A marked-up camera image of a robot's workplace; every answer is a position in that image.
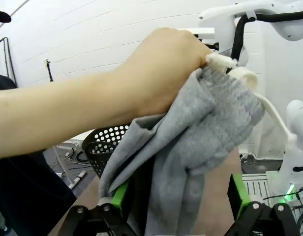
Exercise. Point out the white floor pipe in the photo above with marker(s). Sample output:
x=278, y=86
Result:
x=77, y=179

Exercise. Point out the person's right hand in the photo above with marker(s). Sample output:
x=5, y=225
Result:
x=163, y=71

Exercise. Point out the white robot with green light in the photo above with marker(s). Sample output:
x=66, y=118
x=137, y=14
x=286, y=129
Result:
x=295, y=147

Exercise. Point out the person in black t-shirt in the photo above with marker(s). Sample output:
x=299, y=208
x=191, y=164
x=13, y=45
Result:
x=23, y=196

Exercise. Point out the white slatted panel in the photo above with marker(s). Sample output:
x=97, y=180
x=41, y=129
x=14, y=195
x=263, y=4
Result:
x=257, y=188

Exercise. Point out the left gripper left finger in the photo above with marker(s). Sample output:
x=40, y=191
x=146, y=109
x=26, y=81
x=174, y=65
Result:
x=119, y=196

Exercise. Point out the grey training pants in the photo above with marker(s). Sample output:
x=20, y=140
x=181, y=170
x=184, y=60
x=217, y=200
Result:
x=190, y=127

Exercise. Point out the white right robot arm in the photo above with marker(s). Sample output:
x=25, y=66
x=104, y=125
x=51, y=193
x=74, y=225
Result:
x=215, y=14

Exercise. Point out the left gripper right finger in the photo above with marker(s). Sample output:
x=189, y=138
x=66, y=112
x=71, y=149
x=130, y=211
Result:
x=238, y=194

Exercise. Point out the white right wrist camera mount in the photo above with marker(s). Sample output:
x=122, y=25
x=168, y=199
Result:
x=203, y=33

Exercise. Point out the person's right forearm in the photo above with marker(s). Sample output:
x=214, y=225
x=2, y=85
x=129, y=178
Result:
x=55, y=110

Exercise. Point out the black perforated basket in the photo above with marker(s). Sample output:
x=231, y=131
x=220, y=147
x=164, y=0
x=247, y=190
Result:
x=99, y=147

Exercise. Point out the black backdrop pipe stand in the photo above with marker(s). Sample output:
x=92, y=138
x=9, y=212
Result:
x=10, y=64

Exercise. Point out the black tripod by brick wall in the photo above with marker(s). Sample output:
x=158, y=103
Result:
x=49, y=71

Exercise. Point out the black baseball cap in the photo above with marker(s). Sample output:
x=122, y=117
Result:
x=1, y=16

